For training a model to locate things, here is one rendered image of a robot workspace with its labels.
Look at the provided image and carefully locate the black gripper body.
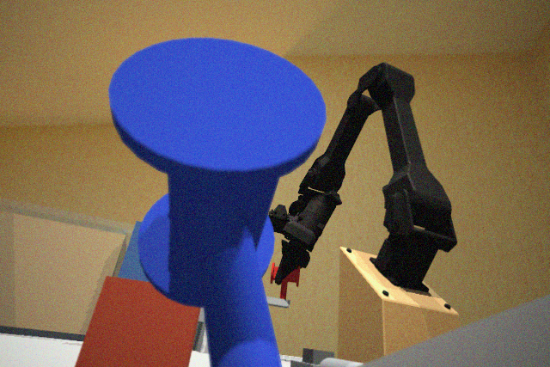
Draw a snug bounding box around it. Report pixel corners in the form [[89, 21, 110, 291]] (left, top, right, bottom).
[[283, 211, 326, 268]]

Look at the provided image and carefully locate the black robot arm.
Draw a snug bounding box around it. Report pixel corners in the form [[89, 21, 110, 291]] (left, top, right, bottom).
[[268, 62, 457, 292]]

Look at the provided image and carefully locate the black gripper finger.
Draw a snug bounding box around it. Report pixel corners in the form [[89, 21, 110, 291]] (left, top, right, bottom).
[[275, 261, 306, 284], [275, 239, 308, 282]]

